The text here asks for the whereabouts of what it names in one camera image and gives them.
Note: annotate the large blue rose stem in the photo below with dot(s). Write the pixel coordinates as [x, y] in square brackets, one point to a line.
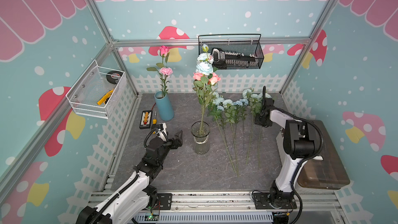
[258, 109]

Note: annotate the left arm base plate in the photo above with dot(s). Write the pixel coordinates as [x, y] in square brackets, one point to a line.
[163, 201]

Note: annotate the light blue rose bouquet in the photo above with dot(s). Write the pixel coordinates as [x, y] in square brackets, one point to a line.
[204, 90]

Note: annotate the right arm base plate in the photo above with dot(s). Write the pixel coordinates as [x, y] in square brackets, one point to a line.
[262, 200]

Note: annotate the salmon pink rose stem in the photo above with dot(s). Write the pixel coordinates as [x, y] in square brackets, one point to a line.
[211, 79]

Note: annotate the light blue rose stem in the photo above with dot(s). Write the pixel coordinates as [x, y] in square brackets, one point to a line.
[224, 112]

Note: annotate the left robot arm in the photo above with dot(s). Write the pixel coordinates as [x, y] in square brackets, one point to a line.
[136, 193]

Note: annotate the teal ceramic vase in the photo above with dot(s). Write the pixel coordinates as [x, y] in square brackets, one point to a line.
[164, 106]

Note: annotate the yellow utility knife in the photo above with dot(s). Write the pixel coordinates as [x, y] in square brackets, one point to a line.
[105, 98]

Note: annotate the green circuit board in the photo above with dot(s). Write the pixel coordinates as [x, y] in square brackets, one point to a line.
[151, 217]

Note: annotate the clear glass vase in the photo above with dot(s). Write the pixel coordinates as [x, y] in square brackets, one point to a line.
[200, 132]

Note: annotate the white wire mesh basket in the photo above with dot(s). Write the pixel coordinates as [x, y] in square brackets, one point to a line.
[90, 88]

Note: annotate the black wire mesh basket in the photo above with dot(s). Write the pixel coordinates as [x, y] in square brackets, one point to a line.
[233, 51]

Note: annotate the yellow black screwdriver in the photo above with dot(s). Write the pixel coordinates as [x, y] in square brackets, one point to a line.
[154, 119]

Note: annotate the socket bit set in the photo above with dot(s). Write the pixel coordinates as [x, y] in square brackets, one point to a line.
[234, 60]

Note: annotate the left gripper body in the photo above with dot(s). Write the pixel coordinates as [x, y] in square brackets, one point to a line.
[168, 145]

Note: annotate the small blue rose stem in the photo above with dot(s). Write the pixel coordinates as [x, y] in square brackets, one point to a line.
[252, 100]

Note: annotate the pink carnation stem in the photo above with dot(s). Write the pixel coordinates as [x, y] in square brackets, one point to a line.
[164, 73]

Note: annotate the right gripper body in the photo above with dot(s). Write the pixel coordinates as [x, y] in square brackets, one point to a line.
[258, 120]

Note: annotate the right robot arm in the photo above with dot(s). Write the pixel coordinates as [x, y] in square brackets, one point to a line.
[302, 141]

